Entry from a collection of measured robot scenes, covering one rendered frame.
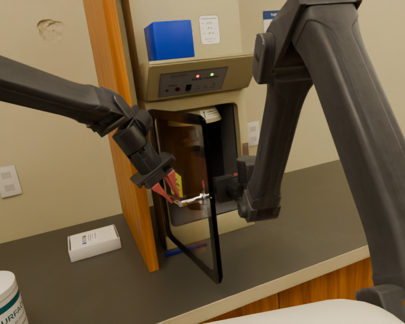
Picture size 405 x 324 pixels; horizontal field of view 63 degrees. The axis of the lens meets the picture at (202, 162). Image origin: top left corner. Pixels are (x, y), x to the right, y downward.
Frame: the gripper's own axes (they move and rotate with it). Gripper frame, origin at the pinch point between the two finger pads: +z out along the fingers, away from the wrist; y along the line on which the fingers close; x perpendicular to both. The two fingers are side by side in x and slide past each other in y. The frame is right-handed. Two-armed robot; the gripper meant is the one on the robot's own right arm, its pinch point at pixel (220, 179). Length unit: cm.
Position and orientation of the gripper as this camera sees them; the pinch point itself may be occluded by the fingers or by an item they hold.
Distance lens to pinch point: 97.2
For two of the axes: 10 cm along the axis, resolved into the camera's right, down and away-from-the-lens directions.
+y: -9.2, 1.8, -3.5
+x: 1.0, 9.6, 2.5
